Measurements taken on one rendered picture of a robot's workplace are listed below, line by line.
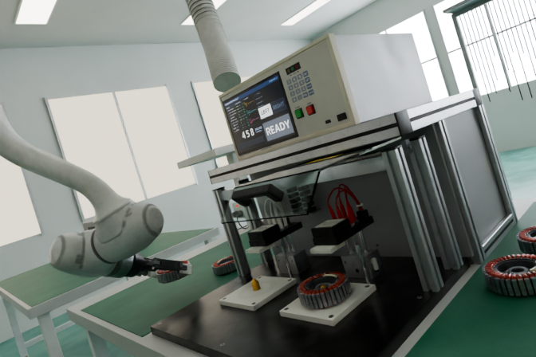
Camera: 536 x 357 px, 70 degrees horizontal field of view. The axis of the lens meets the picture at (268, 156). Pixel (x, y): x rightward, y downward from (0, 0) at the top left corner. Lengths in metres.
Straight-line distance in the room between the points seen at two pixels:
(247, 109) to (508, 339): 0.76
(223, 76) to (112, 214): 1.36
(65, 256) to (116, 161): 4.67
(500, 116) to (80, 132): 6.40
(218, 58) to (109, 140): 3.68
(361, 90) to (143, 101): 5.32
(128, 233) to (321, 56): 0.59
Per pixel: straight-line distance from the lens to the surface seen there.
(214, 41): 2.33
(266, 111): 1.01
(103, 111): 5.80
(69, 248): 1.04
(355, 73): 0.89
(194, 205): 6.07
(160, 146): 5.96
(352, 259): 0.94
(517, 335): 0.72
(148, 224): 0.94
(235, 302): 1.01
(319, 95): 0.88
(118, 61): 6.15
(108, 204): 0.98
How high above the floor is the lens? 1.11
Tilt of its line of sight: level
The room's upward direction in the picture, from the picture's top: 17 degrees counter-clockwise
